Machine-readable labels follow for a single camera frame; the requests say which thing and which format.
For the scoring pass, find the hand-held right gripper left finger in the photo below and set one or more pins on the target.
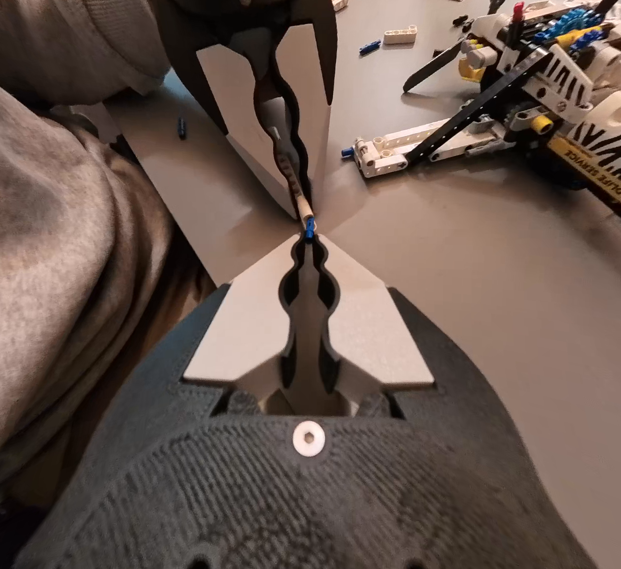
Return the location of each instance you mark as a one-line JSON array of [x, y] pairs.
[[237, 336]]

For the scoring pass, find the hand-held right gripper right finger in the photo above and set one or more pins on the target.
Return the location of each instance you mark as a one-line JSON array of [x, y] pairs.
[[378, 336]]

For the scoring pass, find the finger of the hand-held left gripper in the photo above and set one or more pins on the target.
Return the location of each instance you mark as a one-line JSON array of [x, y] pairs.
[[233, 108], [313, 84]]

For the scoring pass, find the long white lego beam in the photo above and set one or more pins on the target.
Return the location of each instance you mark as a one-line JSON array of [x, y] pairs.
[[288, 166]]

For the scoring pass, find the person's left forearm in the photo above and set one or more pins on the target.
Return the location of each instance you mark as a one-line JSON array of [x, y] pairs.
[[72, 11]]

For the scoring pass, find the white angled lego beam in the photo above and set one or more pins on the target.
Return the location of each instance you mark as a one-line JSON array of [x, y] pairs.
[[400, 35]]

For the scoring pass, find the white zebra lego helicopter model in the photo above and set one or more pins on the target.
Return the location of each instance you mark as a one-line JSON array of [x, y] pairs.
[[533, 69]]

